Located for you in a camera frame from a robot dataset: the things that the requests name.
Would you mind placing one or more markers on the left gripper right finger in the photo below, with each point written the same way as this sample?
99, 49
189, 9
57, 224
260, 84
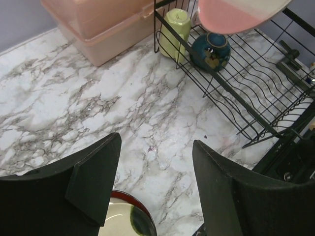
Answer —
236, 201

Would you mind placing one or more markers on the pink and cream plate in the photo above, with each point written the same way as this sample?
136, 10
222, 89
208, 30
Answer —
234, 16

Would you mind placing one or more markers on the cream plate black patch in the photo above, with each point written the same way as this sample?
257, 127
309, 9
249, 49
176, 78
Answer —
124, 219

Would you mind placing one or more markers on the red rimmed cream plate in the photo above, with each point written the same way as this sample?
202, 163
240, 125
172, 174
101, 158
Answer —
132, 200

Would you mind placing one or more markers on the black wire dish rack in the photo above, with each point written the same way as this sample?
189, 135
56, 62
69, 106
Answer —
267, 89

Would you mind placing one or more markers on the translucent pink storage box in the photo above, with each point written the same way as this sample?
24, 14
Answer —
102, 29

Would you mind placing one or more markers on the dark bowl cream inside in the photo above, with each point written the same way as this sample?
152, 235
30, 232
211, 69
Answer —
214, 49

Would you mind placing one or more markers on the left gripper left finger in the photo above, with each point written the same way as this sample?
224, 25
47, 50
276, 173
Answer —
69, 197

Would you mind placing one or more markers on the yellow-green ceramic mug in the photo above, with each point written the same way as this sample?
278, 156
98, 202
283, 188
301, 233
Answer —
170, 46

